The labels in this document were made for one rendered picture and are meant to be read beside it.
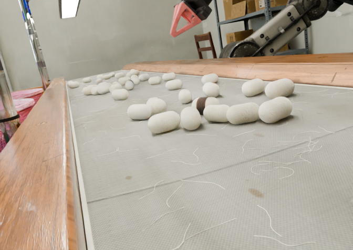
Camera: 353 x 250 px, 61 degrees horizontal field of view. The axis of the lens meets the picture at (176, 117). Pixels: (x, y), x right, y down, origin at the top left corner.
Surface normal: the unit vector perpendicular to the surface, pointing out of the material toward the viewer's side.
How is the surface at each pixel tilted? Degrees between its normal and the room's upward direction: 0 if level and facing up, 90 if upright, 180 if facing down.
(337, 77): 45
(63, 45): 91
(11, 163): 0
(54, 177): 0
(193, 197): 0
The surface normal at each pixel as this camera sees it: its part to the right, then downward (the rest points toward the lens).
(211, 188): -0.18, -0.96
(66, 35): 0.29, 0.18
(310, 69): -0.77, -0.51
